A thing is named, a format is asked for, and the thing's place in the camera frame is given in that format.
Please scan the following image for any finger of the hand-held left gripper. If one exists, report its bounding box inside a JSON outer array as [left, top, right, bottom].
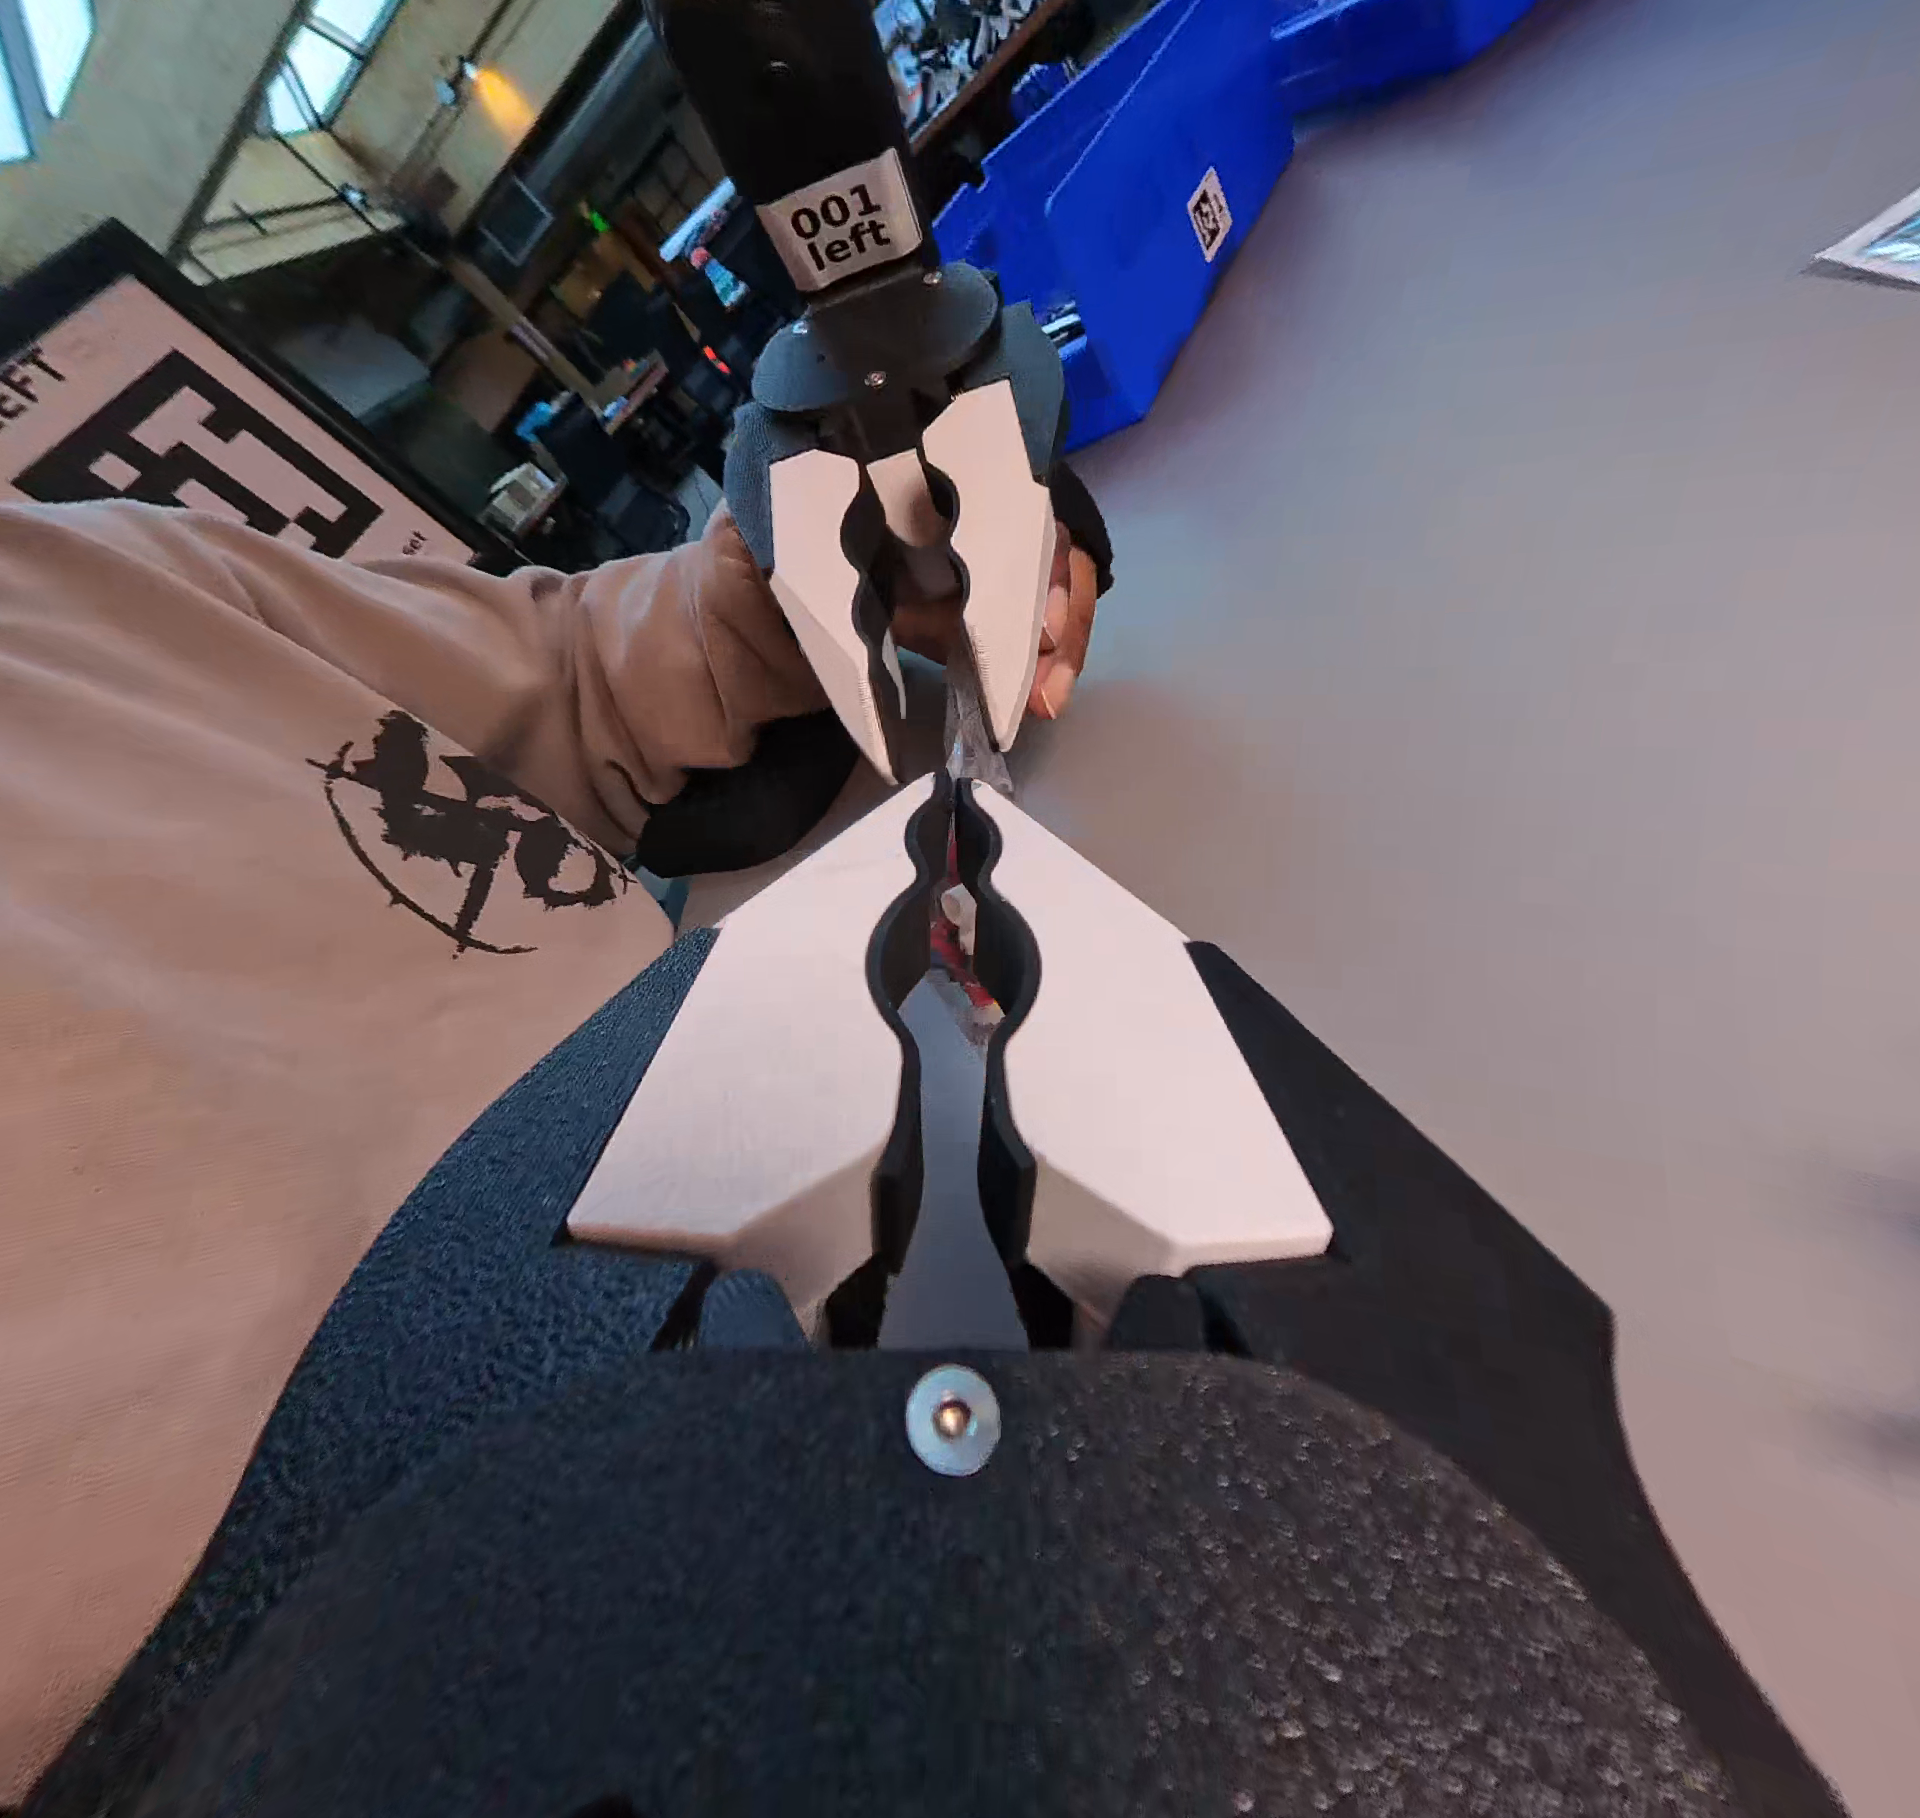
[[913, 381, 1059, 758], [764, 451, 909, 786]]

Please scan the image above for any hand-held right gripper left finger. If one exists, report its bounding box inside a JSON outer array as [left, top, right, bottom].
[[567, 775, 956, 1346]]

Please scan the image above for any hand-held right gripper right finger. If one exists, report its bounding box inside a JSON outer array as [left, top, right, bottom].
[[959, 775, 1340, 1326]]

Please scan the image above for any small bag of lego pins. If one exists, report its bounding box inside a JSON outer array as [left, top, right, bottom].
[[920, 640, 1012, 1056]]

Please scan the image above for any blue bin with white tag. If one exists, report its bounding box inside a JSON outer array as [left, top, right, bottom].
[[930, 0, 1297, 454]]

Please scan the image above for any person's left hand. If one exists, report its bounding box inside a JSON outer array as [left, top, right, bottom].
[[1031, 520, 1099, 722]]

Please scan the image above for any black and white sign board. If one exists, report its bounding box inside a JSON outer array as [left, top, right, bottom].
[[0, 219, 489, 568]]

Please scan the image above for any holographic sticker sheet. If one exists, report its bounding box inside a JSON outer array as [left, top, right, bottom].
[[1810, 191, 1920, 293]]

